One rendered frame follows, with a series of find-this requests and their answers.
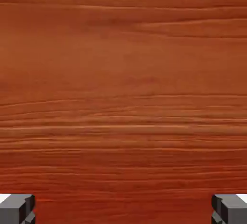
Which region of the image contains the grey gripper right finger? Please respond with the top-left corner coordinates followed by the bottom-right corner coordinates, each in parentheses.
top-left (211, 194), bottom-right (247, 224)

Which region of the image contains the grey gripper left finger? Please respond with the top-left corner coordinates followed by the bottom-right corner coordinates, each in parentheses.
top-left (0, 194), bottom-right (36, 224)

